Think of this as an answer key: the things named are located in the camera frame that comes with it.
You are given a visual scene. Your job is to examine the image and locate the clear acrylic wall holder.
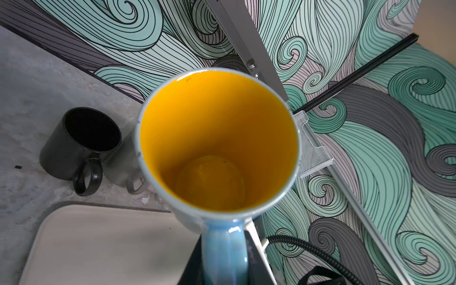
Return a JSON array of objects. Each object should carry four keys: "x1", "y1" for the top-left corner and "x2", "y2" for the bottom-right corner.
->
[{"x1": 293, "y1": 111, "x2": 334, "y2": 179}]

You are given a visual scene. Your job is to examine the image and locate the aluminium rail wall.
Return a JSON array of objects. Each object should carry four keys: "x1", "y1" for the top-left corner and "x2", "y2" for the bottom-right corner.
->
[
  {"x1": 302, "y1": 117, "x2": 416, "y2": 285},
  {"x1": 205, "y1": 0, "x2": 289, "y2": 101}
]

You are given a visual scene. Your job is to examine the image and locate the black speckled upside-down mug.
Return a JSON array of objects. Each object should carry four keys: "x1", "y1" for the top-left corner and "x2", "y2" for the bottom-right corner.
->
[{"x1": 39, "y1": 107, "x2": 122, "y2": 197}]

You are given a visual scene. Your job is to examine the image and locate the beige rectangular tray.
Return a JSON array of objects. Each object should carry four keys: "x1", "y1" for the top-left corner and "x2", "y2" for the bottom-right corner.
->
[{"x1": 20, "y1": 205, "x2": 199, "y2": 285}]

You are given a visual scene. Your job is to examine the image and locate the blue glazed upside-down mug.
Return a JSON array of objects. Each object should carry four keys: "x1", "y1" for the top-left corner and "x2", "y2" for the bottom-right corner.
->
[{"x1": 134, "y1": 68, "x2": 302, "y2": 285}]

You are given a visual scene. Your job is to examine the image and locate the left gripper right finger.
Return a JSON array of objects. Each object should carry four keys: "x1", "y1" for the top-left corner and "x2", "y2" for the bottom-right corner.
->
[{"x1": 245, "y1": 230, "x2": 276, "y2": 285}]

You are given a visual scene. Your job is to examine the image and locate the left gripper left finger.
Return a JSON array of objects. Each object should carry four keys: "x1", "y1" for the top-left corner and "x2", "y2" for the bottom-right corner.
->
[{"x1": 177, "y1": 237, "x2": 203, "y2": 285}]

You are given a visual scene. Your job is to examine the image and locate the grey upside-down mug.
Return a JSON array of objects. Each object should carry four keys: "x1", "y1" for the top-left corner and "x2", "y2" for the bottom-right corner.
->
[{"x1": 102, "y1": 129, "x2": 148, "y2": 195}]

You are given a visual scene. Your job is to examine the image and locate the aluminium rail back wall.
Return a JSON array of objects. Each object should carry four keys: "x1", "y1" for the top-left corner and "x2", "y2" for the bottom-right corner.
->
[{"x1": 205, "y1": 0, "x2": 289, "y2": 101}]

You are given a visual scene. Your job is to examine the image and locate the aluminium rail right wall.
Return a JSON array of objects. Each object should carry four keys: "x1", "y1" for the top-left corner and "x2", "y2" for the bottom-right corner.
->
[{"x1": 302, "y1": 117, "x2": 416, "y2": 285}]

